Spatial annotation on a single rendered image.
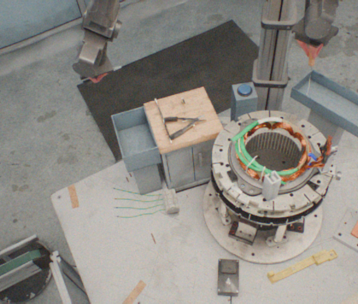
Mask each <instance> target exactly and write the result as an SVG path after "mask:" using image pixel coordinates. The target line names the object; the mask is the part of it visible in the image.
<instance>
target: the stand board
mask: <svg viewBox="0 0 358 304"><path fill-rule="evenodd" d="M181 97H183V99H184V101H185V104H186V108H184V105H183V104H182V98H181ZM157 102H158V105H159V108H160V110H161V113H162V116H163V118H166V117H175V116H177V117H178V118H197V117H198V116H201V115H205V116H203V117H201V118H199V120H203V119H206V121H202V122H197V123H195V124H194V125H195V130H193V127H192V126H191V127H190V128H189V129H187V130H186V131H184V132H183V134H182V135H180V136H178V137H176V138H174V139H172V143H173V145H171V143H170V141H169V138H168V136H167V132H166V130H165V127H164V125H163V122H162V119H161V116H160V114H159V111H158V108H157V105H156V103H155V101H151V102H148V103H144V107H145V110H146V112H147V115H148V117H149V121H150V124H151V127H152V130H153V133H154V136H155V139H156V141H157V144H158V147H159V152H160V154H164V153H167V152H170V151H173V150H177V149H180V148H183V147H187V146H190V145H194V144H198V143H200V142H204V141H207V140H210V139H214V138H216V137H218V135H219V133H220V132H221V131H222V129H223V127H222V125H221V123H220V120H219V118H218V116H217V114H216V112H215V110H214V108H213V105H212V104H211V102H210V100H209V98H208V95H207V93H206V91H205V89H204V87H200V88H198V89H194V90H190V91H187V92H183V93H179V94H176V95H172V96H170V97H166V98H162V99H159V100H157ZM190 122H191V121H185V122H182V121H178V122H165V124H166V126H167V129H168V132H169V134H170V135H171V134H173V133H174V132H176V131H178V130H180V129H183V128H184V127H186V126H187V125H188V124H189V123H190Z"/></svg>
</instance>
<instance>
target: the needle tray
mask: <svg viewBox="0 0 358 304"><path fill-rule="evenodd" d="M310 74H311V71H309V72H308V73H307V74H306V75H305V76H304V77H302V79H300V80H299V81H298V82H297V83H296V84H295V85H294V86H293V87H292V89H291V93H290V97H291V98H293V99H294V100H296V101H297V102H299V103H301V104H302V105H304V106H306V107H308V108H309V109H311V110H310V114H309V116H308V120H307V122H309V123H311V125H313V126H314V127H316V128H317V129H318V130H319V132H321V133H322V135H323V136H324V138H326V140H327V139H328V135H329V136H331V137H333V138H332V140H331V142H332V145H331V147H333V146H336V145H338V143H339V141H340V139H341V137H342V134H343V132H344V130H346V131H347V132H349V133H351V134H352V135H354V136H355V137H357V138H358V93H355V92H353V91H352V90H350V89H348V88H346V87H345V86H343V85H341V84H339V83H337V82H335V81H333V80H332V79H330V78H328V77H326V76H324V75H322V74H320V73H319V72H317V71H315V70H313V69H312V74H311V75H310ZM309 79H310V85H309ZM308 86H309V88H308ZM307 91H308V92H307Z"/></svg>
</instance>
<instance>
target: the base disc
mask: <svg viewBox="0 0 358 304"><path fill-rule="evenodd" d="M219 206H221V201H220V200H219V198H218V196H216V193H215V191H214V189H213V186H212V183H211V180H210V181H209V183H208V185H207V187H206V190H205V193H204V196H203V216H204V219H205V222H206V225H207V228H208V230H209V231H210V233H211V234H212V236H213V238H214V239H215V240H216V241H217V242H218V243H219V244H220V245H221V246H222V247H223V248H224V249H225V250H227V251H228V252H230V253H231V254H233V255H234V256H236V257H238V258H241V259H244V260H246V261H249V262H254V263H259V264H275V263H279V262H284V261H288V260H290V259H293V258H295V257H297V256H298V255H300V254H301V253H303V252H304V251H306V250H307V249H308V248H309V247H310V246H311V244H312V243H313V242H314V240H315V239H316V237H317V235H318V233H319V231H320V228H321V224H322V217H323V211H322V204H321V205H320V206H319V207H318V208H317V209H316V210H315V211H314V212H313V213H312V214H311V215H310V216H308V217H307V218H305V223H304V233H298V232H292V231H288V230H287V226H286V229H285V231H284V233H285V234H286V235H287V237H288V240H287V242H285V243H283V244H279V245H275V246H272V247H271V246H269V245H268V244H267V242H266V240H267V237H270V236H274V234H275V231H276V228H275V229H272V230H258V232H257V235H256V237H255V240H254V243H253V245H249V244H246V243H243V242H241V241H238V240H236V239H234V238H231V237H229V236H228V233H229V231H230V229H231V226H232V224H233V222H234V221H236V222H239V221H240V219H239V217H238V216H237V215H236V214H234V213H233V214H232V215H230V217H231V220H232V221H231V223H230V224H227V225H225V224H223V223H222V219H221V217H220V214H219V211H218V208H219Z"/></svg>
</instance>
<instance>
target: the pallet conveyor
mask: <svg viewBox="0 0 358 304"><path fill-rule="evenodd" d="M38 240H39V237H38V236H37V235H36V234H35V235H33V236H31V237H29V238H27V239H25V240H23V241H21V242H18V243H16V244H14V245H12V246H10V247H8V248H6V249H4V250H2V251H0V259H1V258H3V257H5V256H7V255H9V254H11V253H13V252H15V251H17V250H20V249H22V248H24V247H26V246H28V245H30V244H32V243H34V242H36V241H38ZM47 267H50V268H51V271H52V274H53V277H54V280H55V283H56V286H57V289H58V291H59V294H60V298H61V300H62V303H63V304H74V301H73V299H72V296H71V293H70V291H69V288H68V284H69V285H70V286H71V287H73V289H75V290H76V292H78V293H79V294H80V295H81V296H82V297H83V298H84V299H85V300H87V301H88V302H89V304H91V303H90V301H89V297H88V295H87V292H86V290H85V287H84V285H83V282H82V279H81V277H80V275H79V273H78V272H77V271H76V270H75V269H74V268H73V267H72V266H71V265H70V264H69V262H68V261H67V260H66V259H65V258H64V257H63V256H62V255H61V254H60V253H59V252H58V251H55V252H53V256H52V255H51V253H50V252H49V251H48V250H47V249H46V248H45V247H44V246H39V247H37V248H35V249H33V250H31V251H29V252H26V253H24V254H23V255H20V256H18V257H17V258H14V259H12V260H10V261H8V262H6V263H4V264H2V265H0V291H2V290H4V289H6V288H8V287H10V286H12V285H14V284H16V283H18V282H20V281H22V280H24V279H26V278H28V277H30V276H32V275H33V274H35V273H37V272H39V271H41V270H43V269H45V268H47ZM67 283H68V284H67Z"/></svg>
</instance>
